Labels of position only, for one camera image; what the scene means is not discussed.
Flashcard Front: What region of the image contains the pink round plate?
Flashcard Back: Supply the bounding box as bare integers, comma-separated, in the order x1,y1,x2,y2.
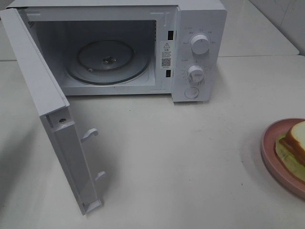
261,118,305,199

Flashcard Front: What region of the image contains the white microwave door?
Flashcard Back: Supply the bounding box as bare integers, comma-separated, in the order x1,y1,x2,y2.
0,8,102,215

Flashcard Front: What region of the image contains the white microwave knob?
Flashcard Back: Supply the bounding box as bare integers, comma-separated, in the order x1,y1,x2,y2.
187,65,204,83
191,34,210,55

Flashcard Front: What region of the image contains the glass microwave turntable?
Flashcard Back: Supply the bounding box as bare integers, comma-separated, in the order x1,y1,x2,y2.
66,39,151,85

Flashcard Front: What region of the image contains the round microwave door button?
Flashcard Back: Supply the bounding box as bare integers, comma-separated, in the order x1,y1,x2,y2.
184,87,199,99

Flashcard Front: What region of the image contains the white bread sandwich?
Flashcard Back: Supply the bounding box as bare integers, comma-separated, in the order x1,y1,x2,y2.
275,121,305,181

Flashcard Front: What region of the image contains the white microwave oven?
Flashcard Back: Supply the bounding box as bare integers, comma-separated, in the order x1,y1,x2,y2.
5,0,227,102

